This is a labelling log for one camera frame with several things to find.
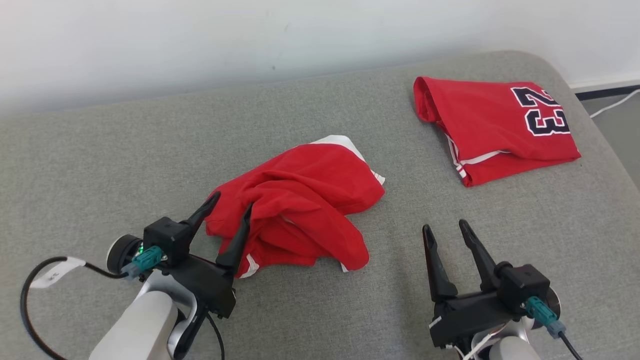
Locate left camera cable teal plug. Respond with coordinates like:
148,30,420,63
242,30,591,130
20,246,164,360

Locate white paper cable tag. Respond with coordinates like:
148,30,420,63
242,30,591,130
30,257,87,290

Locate red jersey number 23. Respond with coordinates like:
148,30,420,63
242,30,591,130
413,76,582,188

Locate thin black left gripper cable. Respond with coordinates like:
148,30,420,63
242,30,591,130
205,312,226,360

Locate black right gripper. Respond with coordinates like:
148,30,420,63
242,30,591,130
422,219,528,349

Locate white floor cable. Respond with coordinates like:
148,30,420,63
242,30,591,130
589,89,640,119

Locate black baseboard strip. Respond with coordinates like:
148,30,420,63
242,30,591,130
575,84,640,102

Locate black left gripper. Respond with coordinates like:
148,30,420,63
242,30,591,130
167,191,254,359

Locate red shorts white side panel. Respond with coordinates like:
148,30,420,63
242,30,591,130
204,135,386,279

